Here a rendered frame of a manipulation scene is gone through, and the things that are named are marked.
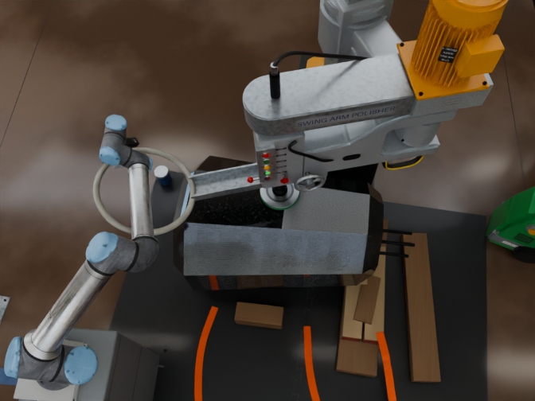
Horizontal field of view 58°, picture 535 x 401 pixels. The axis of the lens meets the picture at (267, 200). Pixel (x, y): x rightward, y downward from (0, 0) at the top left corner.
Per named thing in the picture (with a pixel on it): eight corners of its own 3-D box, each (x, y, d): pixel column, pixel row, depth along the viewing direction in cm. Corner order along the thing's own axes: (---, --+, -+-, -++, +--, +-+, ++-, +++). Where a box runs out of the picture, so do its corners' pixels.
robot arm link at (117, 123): (103, 128, 213) (107, 110, 218) (103, 143, 223) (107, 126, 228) (124, 131, 215) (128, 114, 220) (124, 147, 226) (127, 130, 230)
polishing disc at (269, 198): (302, 176, 268) (302, 175, 267) (295, 211, 259) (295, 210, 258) (264, 170, 271) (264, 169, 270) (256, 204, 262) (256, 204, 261)
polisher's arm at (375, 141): (419, 131, 254) (446, 68, 210) (432, 169, 244) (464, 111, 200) (280, 155, 251) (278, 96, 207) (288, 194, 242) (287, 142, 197)
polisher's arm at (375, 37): (306, 27, 264) (308, -10, 241) (363, 6, 269) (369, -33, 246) (373, 132, 234) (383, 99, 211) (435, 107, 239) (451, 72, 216)
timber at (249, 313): (236, 324, 317) (234, 320, 306) (239, 305, 322) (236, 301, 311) (282, 329, 314) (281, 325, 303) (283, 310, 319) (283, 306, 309)
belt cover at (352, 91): (458, 64, 212) (471, 36, 197) (479, 110, 202) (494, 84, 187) (241, 100, 209) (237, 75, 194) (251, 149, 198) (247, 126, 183)
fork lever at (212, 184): (320, 149, 252) (321, 144, 247) (329, 181, 244) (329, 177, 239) (189, 174, 252) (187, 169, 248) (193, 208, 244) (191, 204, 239)
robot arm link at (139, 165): (167, 269, 183) (154, 152, 228) (138, 259, 175) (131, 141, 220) (150, 285, 188) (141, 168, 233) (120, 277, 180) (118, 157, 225)
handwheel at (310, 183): (320, 172, 239) (322, 157, 225) (325, 190, 235) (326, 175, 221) (290, 177, 238) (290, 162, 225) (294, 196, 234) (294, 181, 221)
